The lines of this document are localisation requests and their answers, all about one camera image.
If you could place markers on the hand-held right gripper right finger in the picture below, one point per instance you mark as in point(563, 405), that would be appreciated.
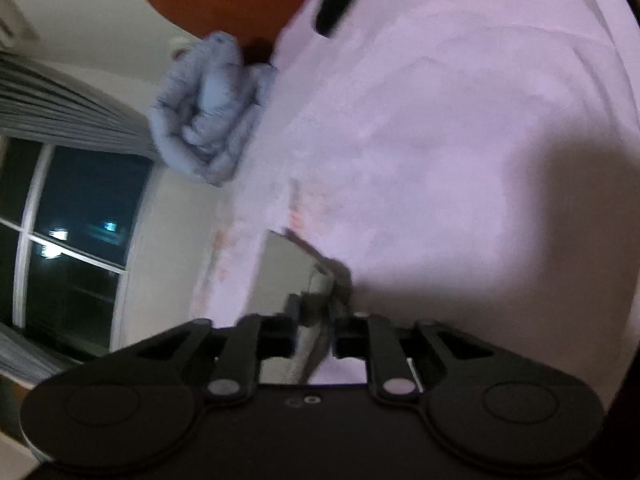
point(350, 335)

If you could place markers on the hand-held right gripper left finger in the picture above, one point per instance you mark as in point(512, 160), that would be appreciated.
point(280, 332)

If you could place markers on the grey pants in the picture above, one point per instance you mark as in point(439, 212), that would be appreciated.
point(285, 270)

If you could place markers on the bed with pink floral sheet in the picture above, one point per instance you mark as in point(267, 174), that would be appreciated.
point(450, 160)

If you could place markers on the rolled light blue duvet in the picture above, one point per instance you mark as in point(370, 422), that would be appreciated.
point(210, 115)

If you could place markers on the grey curtain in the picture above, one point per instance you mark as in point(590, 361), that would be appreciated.
point(65, 110)
point(25, 355)

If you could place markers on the window with metal frame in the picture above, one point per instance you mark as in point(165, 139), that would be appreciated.
point(65, 250)

